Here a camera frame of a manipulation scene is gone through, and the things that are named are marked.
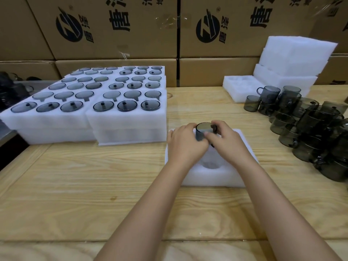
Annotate person's left hand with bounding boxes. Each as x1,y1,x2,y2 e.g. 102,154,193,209
166,123,211,171

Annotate person's right hand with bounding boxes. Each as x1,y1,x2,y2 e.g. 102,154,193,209
204,120,259,169

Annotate pile of smoky glass mugs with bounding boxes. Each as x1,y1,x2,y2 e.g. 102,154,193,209
243,85,348,183

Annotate stack of white foam trays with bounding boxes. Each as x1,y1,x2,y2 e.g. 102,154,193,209
222,36,339,104

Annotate dark mugs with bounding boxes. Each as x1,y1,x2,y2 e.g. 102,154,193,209
0,72,34,112

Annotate person's left forearm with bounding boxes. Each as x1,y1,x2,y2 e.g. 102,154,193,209
94,160,196,261

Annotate person's right forearm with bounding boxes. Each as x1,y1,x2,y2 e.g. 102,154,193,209
236,159,342,261

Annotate stainless steel table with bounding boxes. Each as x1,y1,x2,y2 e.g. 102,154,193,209
0,80,59,144

